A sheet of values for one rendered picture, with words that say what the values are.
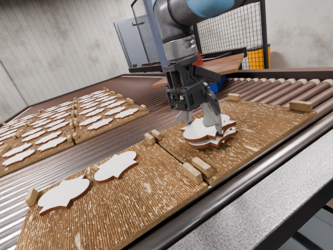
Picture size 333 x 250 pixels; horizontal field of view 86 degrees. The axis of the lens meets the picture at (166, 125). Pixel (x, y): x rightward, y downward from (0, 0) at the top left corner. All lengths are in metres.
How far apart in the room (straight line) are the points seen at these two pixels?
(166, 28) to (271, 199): 0.40
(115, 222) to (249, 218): 0.26
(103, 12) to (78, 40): 0.98
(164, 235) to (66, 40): 5.21
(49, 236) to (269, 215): 0.44
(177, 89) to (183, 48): 0.09
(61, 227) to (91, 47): 5.07
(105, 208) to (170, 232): 0.17
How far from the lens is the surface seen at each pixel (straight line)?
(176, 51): 0.43
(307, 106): 0.68
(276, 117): 0.66
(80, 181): 0.60
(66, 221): 0.52
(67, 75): 5.33
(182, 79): 0.43
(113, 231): 0.42
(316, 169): 0.50
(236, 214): 0.40
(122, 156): 0.62
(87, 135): 1.00
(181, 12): 0.38
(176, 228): 0.39
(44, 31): 5.45
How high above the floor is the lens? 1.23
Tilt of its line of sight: 22 degrees down
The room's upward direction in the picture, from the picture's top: 17 degrees counter-clockwise
